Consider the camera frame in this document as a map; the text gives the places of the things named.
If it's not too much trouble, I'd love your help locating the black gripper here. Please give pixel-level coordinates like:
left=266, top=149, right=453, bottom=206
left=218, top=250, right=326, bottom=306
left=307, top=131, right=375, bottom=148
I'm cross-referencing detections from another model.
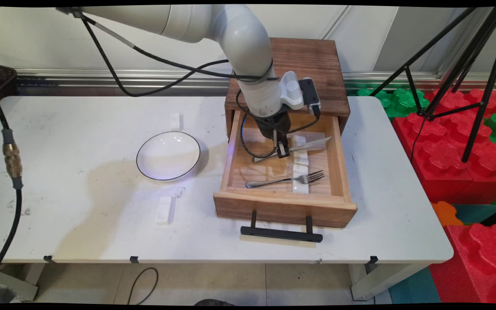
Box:
left=254, top=108, right=293, bottom=159

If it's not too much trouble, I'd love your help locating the serrated steel table knife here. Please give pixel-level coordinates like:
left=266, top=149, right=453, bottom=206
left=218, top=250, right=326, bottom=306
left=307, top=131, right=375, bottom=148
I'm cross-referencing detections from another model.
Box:
left=253, top=136, right=332, bottom=164

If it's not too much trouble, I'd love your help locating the steel fork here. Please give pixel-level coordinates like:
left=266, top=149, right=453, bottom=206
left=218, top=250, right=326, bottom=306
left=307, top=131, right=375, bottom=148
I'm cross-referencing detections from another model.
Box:
left=245, top=170, right=326, bottom=189

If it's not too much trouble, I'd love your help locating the wooden drawer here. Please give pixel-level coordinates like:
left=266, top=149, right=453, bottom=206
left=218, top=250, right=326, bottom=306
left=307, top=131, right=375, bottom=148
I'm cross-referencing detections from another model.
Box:
left=213, top=110, right=358, bottom=229

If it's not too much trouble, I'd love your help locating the wooden drawer cabinet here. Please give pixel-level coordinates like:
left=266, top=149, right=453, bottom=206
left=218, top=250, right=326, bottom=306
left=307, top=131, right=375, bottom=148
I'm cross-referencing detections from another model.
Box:
left=224, top=37, right=351, bottom=139

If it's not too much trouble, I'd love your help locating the white plate with dark rim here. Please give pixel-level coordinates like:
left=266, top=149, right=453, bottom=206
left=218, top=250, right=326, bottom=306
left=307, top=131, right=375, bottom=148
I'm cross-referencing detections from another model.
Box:
left=136, top=131, right=202, bottom=182

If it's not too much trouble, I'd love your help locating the white table leg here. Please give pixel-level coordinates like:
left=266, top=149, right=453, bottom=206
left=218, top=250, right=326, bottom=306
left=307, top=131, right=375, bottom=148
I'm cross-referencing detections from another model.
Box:
left=0, top=263, right=47, bottom=303
left=348, top=263, right=422, bottom=301

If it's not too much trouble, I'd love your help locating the large red foam block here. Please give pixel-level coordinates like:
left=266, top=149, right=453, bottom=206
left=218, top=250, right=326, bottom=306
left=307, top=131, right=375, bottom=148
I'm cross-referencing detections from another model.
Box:
left=392, top=113, right=496, bottom=205

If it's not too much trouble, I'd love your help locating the orange foam piece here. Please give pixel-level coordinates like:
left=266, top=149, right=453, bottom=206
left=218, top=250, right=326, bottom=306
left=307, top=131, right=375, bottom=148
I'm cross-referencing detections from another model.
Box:
left=431, top=201, right=464, bottom=228

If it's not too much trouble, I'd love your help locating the teal foam mat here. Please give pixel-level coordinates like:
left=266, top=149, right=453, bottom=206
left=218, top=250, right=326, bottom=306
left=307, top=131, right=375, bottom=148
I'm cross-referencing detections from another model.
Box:
left=387, top=266, right=443, bottom=304
left=452, top=203, right=496, bottom=225

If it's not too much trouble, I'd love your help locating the black tripod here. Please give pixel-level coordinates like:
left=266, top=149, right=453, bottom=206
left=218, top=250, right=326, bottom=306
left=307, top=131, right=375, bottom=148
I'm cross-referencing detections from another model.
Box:
left=369, top=6, right=496, bottom=163

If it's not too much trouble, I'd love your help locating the dark brown woven object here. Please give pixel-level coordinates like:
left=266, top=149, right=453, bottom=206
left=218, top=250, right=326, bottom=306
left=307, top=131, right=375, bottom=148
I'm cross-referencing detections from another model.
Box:
left=0, top=64, right=19, bottom=102

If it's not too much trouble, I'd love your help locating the black looped gripper cable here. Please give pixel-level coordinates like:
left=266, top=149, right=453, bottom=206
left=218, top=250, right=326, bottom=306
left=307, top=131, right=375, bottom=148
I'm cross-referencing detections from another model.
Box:
left=235, top=88, right=321, bottom=159

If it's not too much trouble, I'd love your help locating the white vented camera mount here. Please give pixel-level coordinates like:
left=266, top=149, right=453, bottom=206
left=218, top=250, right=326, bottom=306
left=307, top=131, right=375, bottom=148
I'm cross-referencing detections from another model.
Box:
left=279, top=71, right=305, bottom=111

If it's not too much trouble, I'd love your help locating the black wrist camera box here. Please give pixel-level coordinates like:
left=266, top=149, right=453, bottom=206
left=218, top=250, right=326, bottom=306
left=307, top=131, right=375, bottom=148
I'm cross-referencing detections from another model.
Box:
left=298, top=77, right=322, bottom=118

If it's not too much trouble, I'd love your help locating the black drawer handle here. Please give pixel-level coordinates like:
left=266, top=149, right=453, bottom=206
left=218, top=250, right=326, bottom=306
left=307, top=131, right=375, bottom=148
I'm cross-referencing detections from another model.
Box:
left=240, top=210, right=324, bottom=243

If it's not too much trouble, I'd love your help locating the aluminium wall rail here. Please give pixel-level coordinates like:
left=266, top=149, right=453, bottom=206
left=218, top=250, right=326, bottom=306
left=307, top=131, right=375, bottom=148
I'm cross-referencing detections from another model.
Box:
left=15, top=68, right=496, bottom=92

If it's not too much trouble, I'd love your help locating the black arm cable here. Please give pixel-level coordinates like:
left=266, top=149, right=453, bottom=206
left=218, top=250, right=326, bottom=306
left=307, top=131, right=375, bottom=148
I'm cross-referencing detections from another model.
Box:
left=56, top=6, right=274, bottom=98

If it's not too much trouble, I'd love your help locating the thin black floor cable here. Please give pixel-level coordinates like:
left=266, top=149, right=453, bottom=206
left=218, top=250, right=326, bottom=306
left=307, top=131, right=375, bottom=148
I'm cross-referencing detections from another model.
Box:
left=126, top=267, right=159, bottom=306

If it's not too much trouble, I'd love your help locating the brass cable connector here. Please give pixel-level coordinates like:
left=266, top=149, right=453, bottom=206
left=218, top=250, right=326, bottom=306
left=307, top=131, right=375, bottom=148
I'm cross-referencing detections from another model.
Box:
left=1, top=128, right=24, bottom=191

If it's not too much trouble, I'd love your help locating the thick black power cable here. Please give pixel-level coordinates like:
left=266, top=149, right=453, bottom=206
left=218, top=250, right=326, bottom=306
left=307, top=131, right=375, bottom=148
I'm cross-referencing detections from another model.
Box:
left=0, top=6, right=24, bottom=303

